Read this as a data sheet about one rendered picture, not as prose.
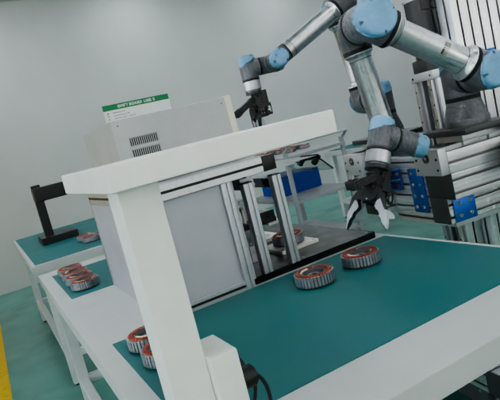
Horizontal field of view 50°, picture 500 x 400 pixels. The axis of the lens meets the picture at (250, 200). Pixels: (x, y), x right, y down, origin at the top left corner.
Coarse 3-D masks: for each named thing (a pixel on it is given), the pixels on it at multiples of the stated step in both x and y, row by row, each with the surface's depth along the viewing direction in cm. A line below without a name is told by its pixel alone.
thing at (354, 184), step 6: (366, 174) 160; (372, 174) 158; (378, 174) 159; (348, 180) 155; (354, 180) 154; (360, 180) 154; (366, 180) 156; (372, 180) 157; (348, 186) 155; (354, 186) 153; (360, 186) 154
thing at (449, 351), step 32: (96, 320) 166; (128, 320) 158; (448, 320) 106; (480, 320) 103; (96, 352) 137; (384, 352) 99; (416, 352) 96; (448, 352) 94; (480, 352) 93; (128, 384) 113; (320, 384) 94; (352, 384) 91; (384, 384) 89; (416, 384) 87; (448, 384) 90
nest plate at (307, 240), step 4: (304, 240) 187; (308, 240) 186; (312, 240) 185; (316, 240) 186; (272, 244) 193; (300, 244) 183; (304, 244) 183; (308, 244) 184; (268, 248) 188; (272, 248) 187; (276, 248) 186; (280, 248) 184; (284, 248) 183; (272, 252) 186; (276, 252) 183; (280, 252) 181; (284, 252) 180
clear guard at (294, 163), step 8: (280, 160) 193; (288, 160) 184; (296, 160) 176; (304, 160) 186; (312, 160) 182; (320, 160) 179; (296, 168) 198; (304, 168) 194; (312, 168) 190; (320, 168) 186; (328, 168) 182; (248, 176) 166
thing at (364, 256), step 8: (352, 248) 160; (360, 248) 159; (368, 248) 157; (376, 248) 154; (344, 256) 154; (352, 256) 152; (360, 256) 151; (368, 256) 151; (376, 256) 152; (344, 264) 154; (352, 264) 152; (360, 264) 151; (368, 264) 151
